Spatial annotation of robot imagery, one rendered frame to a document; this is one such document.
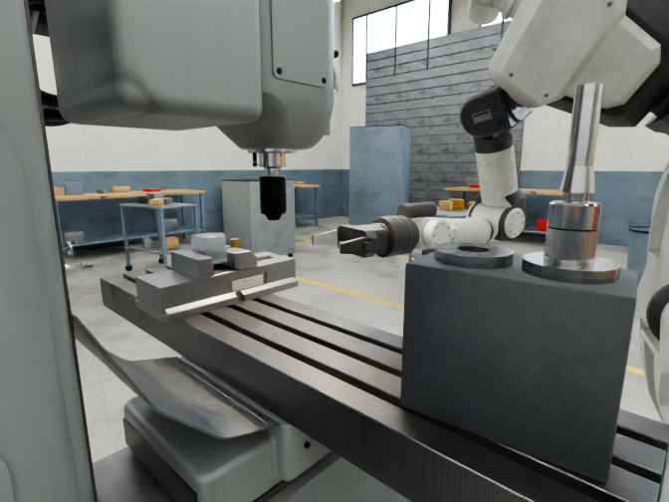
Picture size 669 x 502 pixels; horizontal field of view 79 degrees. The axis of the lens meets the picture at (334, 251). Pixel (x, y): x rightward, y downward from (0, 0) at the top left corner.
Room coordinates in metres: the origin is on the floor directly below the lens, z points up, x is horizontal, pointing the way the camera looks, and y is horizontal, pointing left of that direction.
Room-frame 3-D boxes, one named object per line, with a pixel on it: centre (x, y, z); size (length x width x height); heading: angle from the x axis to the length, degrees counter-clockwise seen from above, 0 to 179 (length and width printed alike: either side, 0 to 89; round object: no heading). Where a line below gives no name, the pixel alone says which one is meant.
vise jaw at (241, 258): (0.93, 0.24, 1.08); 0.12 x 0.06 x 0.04; 47
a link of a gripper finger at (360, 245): (0.76, -0.04, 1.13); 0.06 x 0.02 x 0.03; 122
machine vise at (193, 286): (0.92, 0.26, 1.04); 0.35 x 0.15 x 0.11; 137
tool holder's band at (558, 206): (0.42, -0.25, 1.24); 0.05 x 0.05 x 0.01
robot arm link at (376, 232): (0.86, -0.08, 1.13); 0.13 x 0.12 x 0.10; 32
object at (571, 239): (0.42, -0.25, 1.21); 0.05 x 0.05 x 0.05
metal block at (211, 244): (0.89, 0.28, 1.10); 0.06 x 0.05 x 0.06; 47
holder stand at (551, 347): (0.45, -0.21, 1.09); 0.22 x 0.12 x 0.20; 54
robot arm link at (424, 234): (0.91, -0.19, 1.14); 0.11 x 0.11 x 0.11; 32
